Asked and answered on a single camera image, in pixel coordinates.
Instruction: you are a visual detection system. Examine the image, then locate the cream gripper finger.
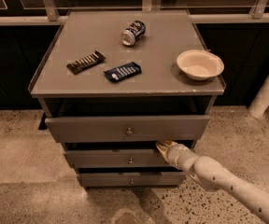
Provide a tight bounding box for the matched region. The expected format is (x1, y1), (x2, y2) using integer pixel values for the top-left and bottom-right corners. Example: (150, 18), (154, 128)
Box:
(156, 140), (177, 157)

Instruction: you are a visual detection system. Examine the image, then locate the grey drawer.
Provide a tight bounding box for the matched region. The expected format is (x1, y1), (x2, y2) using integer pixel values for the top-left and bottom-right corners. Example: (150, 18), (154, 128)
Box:
(46, 115), (209, 143)
(64, 149), (171, 168)
(78, 172), (185, 188)

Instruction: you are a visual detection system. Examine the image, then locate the grey bottom drawer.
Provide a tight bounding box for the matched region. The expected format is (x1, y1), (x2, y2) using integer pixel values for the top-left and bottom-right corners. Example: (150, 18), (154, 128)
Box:
(78, 172), (185, 188)

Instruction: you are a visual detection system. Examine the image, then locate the grey top drawer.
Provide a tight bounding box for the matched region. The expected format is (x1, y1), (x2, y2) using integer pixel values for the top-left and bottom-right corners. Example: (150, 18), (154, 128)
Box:
(46, 115), (209, 143)

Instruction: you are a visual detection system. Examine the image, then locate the grey drawer cabinet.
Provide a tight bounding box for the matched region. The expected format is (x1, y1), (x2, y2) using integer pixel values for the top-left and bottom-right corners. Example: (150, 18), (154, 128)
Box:
(29, 11), (225, 176)

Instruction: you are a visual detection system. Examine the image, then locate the blue snack bar wrapper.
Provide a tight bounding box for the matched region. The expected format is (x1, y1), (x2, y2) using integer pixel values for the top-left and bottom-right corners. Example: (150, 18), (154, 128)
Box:
(104, 62), (142, 82)

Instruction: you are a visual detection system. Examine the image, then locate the white paper bowl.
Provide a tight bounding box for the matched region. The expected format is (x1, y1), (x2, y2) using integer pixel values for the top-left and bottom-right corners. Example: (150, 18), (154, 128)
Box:
(177, 49), (224, 81)

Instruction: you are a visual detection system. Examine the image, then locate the brown snack bar wrapper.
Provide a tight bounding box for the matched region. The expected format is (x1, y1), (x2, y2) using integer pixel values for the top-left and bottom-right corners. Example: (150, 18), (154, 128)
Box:
(66, 50), (106, 75)

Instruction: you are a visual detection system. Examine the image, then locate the blue soda can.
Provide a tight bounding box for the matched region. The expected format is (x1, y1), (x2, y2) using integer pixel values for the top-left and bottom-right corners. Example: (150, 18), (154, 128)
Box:
(120, 21), (146, 47)

